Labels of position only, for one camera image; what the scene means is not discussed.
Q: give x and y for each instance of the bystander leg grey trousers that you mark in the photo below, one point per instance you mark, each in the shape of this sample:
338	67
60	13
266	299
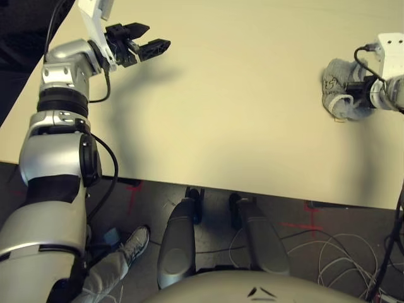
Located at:
101	277

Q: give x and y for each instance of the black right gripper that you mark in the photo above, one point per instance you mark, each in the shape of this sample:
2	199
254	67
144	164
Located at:
358	91

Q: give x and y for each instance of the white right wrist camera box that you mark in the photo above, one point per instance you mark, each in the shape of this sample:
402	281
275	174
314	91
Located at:
391	53

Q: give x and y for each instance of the blue terry rag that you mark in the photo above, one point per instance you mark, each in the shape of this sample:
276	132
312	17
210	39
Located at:
336	79

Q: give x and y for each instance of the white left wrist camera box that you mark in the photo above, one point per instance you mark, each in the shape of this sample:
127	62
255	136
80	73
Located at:
94	8

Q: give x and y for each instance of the small blue floor box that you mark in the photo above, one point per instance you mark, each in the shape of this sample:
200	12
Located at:
111	236

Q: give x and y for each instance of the grey bystander sneaker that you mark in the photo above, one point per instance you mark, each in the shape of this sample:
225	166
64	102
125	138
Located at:
137	243

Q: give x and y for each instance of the grey right robot leg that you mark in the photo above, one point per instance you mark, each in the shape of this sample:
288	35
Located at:
265	243

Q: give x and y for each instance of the black right robot foot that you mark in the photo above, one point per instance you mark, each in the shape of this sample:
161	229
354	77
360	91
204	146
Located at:
236	210

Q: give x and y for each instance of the black robot foot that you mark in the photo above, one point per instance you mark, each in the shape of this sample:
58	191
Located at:
236	210
194	202

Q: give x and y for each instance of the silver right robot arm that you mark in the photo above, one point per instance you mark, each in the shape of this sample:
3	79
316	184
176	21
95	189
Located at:
393	94

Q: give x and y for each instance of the grey left robot leg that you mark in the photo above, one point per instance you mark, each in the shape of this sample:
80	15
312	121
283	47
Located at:
176	240

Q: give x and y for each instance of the grey robot torso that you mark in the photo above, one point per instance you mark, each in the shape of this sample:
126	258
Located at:
252	288

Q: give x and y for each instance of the black left robot foot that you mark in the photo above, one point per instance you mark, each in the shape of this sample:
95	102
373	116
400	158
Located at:
194	202

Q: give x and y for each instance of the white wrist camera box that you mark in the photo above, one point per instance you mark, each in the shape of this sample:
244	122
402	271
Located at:
391	53
94	8

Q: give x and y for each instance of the grey robot leg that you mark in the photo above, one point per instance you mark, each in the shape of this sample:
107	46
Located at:
265	243
176	240

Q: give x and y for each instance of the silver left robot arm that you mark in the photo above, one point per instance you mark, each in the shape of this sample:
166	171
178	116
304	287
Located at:
53	158

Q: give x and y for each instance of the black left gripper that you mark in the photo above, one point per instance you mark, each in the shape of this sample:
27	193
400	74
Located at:
121	47

